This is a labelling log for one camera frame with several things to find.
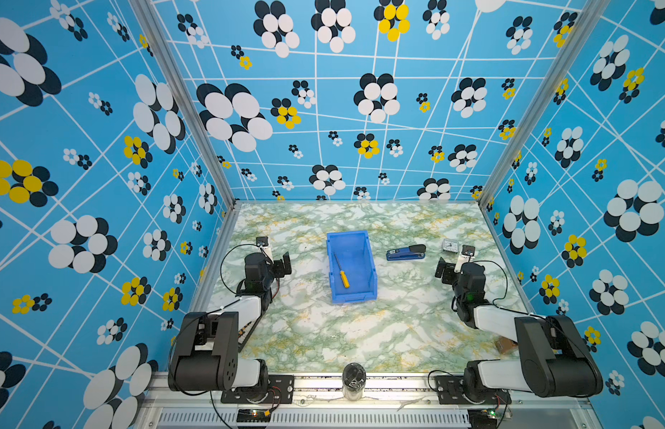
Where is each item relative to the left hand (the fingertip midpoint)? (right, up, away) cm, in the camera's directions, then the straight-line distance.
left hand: (275, 252), depth 92 cm
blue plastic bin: (+28, -2, +10) cm, 30 cm away
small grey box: (+65, +2, +11) cm, 66 cm away
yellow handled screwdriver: (+23, -8, +4) cm, 25 cm away
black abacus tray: (-7, -24, -9) cm, 27 cm away
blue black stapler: (+50, -1, +8) cm, 51 cm away
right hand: (+64, -3, -1) cm, 64 cm away
